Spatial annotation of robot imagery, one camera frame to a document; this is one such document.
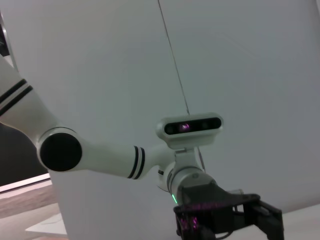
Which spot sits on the light wooden ledge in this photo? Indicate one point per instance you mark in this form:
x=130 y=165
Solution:
x=25 y=197

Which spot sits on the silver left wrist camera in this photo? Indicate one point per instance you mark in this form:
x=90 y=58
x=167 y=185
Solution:
x=192 y=127

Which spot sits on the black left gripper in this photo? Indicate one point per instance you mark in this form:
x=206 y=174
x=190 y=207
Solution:
x=207 y=215

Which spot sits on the black background panel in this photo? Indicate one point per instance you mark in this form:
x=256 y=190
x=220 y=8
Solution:
x=15 y=162

